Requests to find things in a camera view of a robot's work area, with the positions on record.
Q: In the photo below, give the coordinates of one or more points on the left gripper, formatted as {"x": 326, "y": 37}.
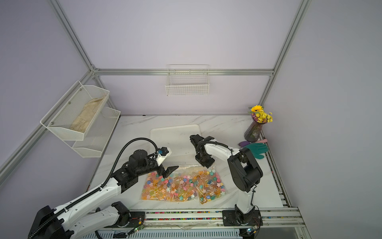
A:
{"x": 167, "y": 172}

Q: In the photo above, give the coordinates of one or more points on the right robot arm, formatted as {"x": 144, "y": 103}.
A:
{"x": 245, "y": 171}

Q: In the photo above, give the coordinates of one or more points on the white mesh shelf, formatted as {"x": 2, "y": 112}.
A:
{"x": 99, "y": 134}
{"x": 64, "y": 118}

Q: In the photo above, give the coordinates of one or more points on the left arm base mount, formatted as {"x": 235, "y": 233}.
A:
{"x": 121, "y": 217}

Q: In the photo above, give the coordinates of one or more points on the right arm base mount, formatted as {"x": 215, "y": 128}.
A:
{"x": 238, "y": 218}

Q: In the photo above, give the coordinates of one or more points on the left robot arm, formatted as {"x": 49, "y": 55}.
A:
{"x": 74, "y": 219}

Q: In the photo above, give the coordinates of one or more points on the white plastic tray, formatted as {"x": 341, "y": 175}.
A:
{"x": 177, "y": 139}

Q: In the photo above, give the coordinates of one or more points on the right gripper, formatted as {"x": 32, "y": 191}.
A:
{"x": 208, "y": 163}

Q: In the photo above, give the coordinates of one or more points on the beige cloth glove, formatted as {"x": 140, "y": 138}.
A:
{"x": 83, "y": 120}

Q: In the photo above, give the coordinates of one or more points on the small ziploc bag of candies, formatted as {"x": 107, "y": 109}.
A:
{"x": 208, "y": 184}

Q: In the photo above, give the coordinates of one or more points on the lower white mesh shelf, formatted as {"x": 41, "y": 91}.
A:
{"x": 99, "y": 134}

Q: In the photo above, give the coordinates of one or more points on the green rubber glove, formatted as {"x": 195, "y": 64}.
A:
{"x": 258, "y": 150}

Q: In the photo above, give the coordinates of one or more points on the yellow flower bouquet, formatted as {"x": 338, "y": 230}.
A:
{"x": 259, "y": 115}

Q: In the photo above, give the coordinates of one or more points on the upper white mesh shelf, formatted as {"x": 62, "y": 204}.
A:
{"x": 64, "y": 118}

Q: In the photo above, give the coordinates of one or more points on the dark glass vase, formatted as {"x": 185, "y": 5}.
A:
{"x": 252, "y": 134}

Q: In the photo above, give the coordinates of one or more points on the white wire wall basket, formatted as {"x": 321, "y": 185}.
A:
{"x": 187, "y": 80}

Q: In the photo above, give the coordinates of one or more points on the large ziploc bag of candies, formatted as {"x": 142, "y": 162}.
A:
{"x": 180, "y": 186}

